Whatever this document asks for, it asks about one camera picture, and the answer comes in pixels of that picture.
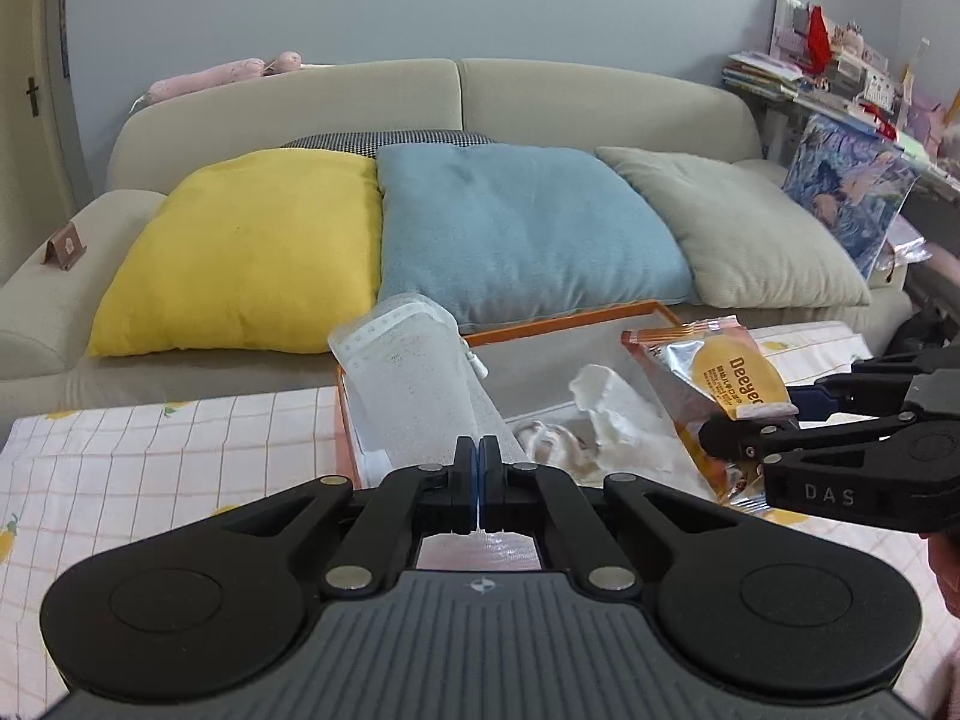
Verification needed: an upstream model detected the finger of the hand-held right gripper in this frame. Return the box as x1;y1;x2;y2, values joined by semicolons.
787;370;914;422
697;411;925;467

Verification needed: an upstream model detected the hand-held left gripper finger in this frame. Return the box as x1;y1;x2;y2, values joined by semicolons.
191;435;481;593
480;435;758;593

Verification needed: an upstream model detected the clear plastic bag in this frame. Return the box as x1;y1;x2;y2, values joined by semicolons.
514;420;601;478

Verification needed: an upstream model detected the yellow silver snack packet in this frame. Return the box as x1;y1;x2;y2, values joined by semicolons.
621;317;801;515

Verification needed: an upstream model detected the clear zip bag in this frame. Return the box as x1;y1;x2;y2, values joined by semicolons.
328;291;548;572

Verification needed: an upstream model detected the orange cardboard box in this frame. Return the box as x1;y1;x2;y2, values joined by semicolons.
334;300;762;503

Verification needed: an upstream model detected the white plastic wrapper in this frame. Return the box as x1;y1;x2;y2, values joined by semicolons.
568;364;710;500

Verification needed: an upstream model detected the grey-green pillow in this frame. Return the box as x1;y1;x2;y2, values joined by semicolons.
596;146;871;310

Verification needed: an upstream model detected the clear plastic document sleeve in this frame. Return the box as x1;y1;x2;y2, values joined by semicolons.
887;216;932;265

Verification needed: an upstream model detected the printed cartoon pillow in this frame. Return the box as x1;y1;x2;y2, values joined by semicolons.
781;114;922;282

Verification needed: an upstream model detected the light blue pillow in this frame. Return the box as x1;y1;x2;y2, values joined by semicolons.
375;142;695;335

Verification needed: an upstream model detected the yellow pillow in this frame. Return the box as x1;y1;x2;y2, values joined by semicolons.
88;148;383;358

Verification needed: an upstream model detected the lemon print checked tablecloth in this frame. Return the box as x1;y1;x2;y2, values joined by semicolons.
0;319;960;720

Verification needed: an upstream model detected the stack of books and papers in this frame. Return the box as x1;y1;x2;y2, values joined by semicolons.
722;51;807;101

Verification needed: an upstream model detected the houndstooth cushion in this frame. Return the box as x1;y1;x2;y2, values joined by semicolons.
279;129;496;160

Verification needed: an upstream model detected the red hanging ornament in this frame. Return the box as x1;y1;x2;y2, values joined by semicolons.
806;6;835;74

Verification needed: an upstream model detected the beige fabric sofa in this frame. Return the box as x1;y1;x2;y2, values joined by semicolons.
0;58;916;421

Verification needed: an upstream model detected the small brown card stand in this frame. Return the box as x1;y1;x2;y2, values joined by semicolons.
41;221;87;271

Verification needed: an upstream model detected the pink plush toy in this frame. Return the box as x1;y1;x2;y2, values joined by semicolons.
129;51;302;113

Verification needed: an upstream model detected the cream door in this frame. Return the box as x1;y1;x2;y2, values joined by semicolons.
0;0;80;290

